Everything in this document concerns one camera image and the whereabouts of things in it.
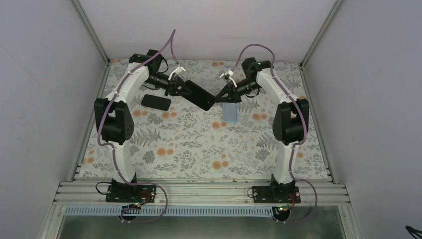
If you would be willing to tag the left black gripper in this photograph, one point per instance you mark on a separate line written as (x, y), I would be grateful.
(173, 86)

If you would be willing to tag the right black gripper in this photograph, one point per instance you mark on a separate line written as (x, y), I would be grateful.
(236, 97)

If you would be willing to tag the light blue phone case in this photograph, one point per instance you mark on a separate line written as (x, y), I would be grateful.
(230, 112)

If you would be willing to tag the black phone case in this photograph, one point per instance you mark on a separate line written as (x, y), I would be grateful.
(199, 96)

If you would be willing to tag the black phone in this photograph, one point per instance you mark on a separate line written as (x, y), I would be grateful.
(155, 102)

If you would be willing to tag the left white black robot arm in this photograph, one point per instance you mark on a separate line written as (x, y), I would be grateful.
(114, 121)

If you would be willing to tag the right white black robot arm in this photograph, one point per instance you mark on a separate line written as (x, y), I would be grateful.
(291, 120)

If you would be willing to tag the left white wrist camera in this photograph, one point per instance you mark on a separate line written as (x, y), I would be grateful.
(176, 73)

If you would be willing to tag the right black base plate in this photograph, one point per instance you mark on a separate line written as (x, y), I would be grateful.
(263, 194)

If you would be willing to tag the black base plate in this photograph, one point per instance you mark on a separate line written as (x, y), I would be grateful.
(131, 194)
(263, 194)

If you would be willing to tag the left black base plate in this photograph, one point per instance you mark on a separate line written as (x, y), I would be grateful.
(131, 194)

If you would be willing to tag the left aluminium frame post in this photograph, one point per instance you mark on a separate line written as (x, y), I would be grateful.
(88, 26)

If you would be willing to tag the aluminium frame post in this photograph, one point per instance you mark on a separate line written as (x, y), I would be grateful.
(88, 26)
(332, 13)

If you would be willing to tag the right aluminium frame post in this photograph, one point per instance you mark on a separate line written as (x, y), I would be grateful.
(332, 13)

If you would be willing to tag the aluminium front rail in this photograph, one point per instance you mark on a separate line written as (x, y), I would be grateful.
(205, 193)

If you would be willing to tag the slotted grey cable duct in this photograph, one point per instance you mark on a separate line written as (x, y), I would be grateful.
(152, 211)

